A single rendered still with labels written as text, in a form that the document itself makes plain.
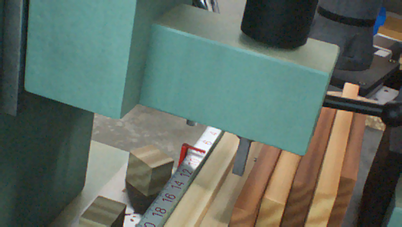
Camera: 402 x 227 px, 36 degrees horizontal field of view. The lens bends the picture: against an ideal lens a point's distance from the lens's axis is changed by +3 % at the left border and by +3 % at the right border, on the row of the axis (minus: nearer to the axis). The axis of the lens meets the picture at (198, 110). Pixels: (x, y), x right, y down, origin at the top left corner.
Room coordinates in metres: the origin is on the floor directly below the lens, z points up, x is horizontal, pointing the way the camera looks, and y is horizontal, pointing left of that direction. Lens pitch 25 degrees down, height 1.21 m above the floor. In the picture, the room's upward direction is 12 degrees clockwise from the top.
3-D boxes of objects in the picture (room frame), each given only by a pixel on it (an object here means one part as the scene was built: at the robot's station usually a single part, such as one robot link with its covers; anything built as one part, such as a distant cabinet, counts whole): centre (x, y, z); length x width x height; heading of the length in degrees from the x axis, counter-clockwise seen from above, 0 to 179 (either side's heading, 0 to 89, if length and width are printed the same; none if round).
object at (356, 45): (1.21, -0.25, 0.87); 0.15 x 0.15 x 0.10
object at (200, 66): (0.45, -0.02, 1.03); 0.14 x 0.07 x 0.09; 77
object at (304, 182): (0.53, -0.12, 0.93); 0.18 x 0.02 x 0.05; 167
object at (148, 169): (0.63, 0.04, 0.82); 0.04 x 0.04 x 0.04; 51
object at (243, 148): (0.44, -0.04, 0.97); 0.01 x 0.01 x 0.05; 77
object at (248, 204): (0.50, -0.07, 0.93); 0.24 x 0.02 x 0.06; 167
